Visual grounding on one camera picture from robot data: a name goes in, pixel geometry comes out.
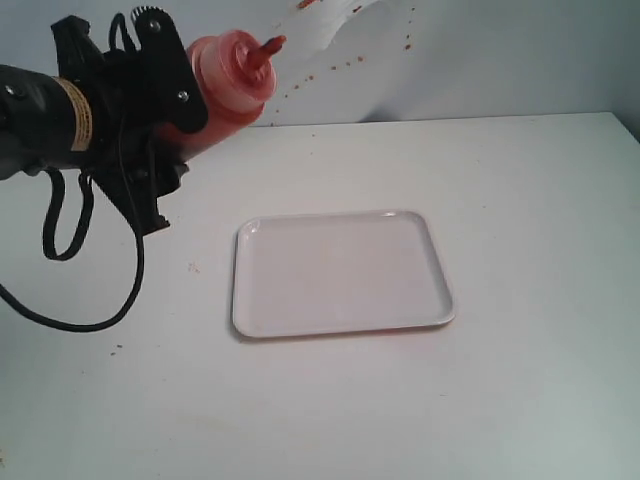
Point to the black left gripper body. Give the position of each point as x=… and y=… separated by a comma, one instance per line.
x=114, y=96

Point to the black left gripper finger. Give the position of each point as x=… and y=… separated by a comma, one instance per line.
x=167, y=67
x=135, y=182

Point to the red ketchup squeeze bottle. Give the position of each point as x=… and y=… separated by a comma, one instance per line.
x=236, y=78

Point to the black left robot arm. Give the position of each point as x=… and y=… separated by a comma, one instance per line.
x=38, y=121

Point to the white paper backdrop sheet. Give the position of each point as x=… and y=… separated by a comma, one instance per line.
x=367, y=61

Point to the white rectangular plastic tray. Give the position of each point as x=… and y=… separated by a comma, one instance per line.
x=339, y=273

